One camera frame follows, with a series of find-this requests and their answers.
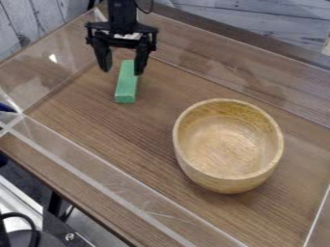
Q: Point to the brown wooden bowl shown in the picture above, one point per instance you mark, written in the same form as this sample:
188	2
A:
227	144

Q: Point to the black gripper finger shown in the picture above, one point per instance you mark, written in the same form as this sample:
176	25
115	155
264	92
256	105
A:
140	57
103	54

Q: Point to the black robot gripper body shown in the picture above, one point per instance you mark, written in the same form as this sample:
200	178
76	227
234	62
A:
121	31

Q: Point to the clear acrylic tray enclosure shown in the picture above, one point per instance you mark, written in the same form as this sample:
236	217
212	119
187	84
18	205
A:
104	153

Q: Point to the grey metal base plate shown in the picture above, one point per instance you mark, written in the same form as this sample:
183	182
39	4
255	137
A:
57	234

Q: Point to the black table leg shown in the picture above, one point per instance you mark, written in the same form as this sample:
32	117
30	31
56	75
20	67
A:
55	204

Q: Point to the blue object at edge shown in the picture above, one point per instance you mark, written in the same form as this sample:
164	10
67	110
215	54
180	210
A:
5	108

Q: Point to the green rectangular block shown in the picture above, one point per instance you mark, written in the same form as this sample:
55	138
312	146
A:
127	83

